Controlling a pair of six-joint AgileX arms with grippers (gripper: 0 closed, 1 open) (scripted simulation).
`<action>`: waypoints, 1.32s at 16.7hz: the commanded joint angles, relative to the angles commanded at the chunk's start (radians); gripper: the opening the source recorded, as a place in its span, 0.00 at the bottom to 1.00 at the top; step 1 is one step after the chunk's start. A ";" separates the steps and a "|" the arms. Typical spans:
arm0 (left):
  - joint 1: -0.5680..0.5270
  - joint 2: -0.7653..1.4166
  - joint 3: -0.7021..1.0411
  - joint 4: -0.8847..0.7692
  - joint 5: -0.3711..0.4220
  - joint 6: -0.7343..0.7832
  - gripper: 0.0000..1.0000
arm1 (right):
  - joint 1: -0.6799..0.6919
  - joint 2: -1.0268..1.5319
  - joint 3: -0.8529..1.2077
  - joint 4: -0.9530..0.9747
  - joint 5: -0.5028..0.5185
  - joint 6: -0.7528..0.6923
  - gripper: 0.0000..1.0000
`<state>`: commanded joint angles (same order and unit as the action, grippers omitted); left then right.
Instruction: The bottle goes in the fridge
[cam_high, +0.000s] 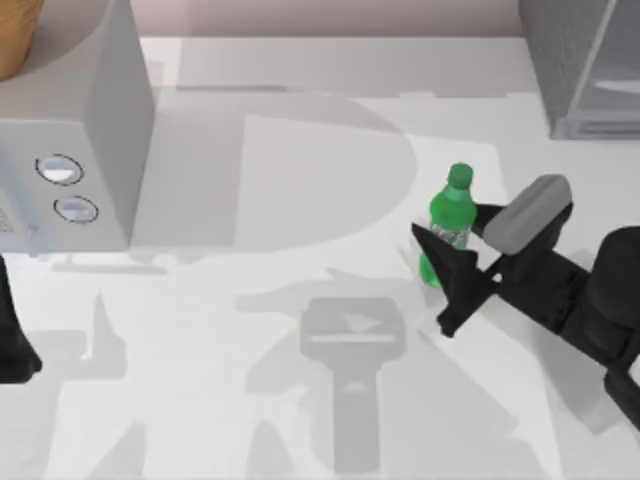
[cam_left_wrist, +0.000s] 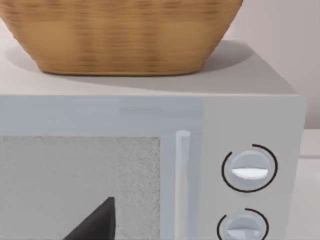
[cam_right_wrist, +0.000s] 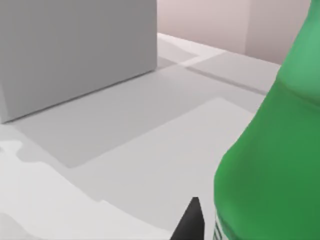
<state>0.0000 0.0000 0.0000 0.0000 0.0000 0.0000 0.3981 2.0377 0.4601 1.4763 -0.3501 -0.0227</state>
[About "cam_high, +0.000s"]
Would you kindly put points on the green bottle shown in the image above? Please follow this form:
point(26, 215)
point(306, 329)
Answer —
point(450, 210)

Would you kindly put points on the grey cabinet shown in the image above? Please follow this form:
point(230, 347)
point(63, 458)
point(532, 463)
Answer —
point(560, 60)

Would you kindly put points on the small microwave knob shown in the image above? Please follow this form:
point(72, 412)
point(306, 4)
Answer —
point(76, 209)

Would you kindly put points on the pale microwave oven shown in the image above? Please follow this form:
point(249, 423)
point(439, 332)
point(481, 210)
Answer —
point(100, 90)

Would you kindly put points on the large microwave knob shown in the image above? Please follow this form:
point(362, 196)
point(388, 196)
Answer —
point(59, 169)

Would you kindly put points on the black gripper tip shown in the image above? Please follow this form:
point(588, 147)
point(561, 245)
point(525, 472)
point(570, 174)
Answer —
point(12, 345)

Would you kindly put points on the brown rounded wooden object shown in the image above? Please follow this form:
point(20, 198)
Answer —
point(15, 35)

